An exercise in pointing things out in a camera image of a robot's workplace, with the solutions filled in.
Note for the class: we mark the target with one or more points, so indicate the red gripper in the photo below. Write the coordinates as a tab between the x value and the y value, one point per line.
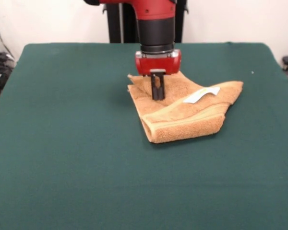
158	63

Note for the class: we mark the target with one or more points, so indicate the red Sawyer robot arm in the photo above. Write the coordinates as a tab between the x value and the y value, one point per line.
156	31

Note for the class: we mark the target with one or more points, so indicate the tan terry towel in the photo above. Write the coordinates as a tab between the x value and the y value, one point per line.
182	124

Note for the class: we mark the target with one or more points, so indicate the dark green table cloth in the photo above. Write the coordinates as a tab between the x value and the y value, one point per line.
62	155

